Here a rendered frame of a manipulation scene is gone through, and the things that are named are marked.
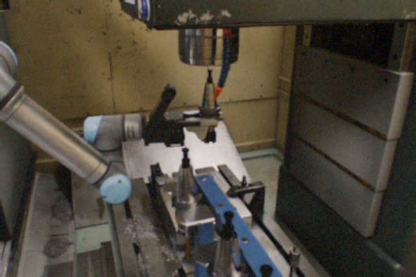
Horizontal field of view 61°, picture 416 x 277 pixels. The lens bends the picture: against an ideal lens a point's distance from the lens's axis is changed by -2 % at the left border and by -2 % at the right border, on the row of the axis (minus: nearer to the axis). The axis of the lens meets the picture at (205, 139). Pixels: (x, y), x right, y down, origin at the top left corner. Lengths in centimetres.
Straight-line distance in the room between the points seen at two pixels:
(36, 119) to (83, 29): 112
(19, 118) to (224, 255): 53
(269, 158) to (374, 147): 130
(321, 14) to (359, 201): 67
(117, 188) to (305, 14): 57
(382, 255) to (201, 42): 82
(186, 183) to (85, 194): 115
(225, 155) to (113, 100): 68
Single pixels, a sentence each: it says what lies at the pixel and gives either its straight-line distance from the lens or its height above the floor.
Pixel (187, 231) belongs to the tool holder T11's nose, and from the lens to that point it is 76.
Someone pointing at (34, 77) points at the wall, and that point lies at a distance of 196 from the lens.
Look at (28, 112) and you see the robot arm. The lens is 85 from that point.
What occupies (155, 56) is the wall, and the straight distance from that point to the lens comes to 197.
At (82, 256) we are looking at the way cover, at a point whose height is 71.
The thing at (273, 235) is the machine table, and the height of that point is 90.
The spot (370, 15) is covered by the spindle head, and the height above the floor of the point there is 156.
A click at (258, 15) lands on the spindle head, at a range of 65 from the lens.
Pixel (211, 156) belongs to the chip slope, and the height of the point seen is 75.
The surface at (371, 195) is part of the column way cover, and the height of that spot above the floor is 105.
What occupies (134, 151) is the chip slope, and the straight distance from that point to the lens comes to 195.
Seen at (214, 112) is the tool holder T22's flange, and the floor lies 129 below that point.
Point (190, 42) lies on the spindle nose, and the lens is 90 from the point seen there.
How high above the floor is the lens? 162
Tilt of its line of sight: 24 degrees down
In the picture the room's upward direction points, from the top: straight up
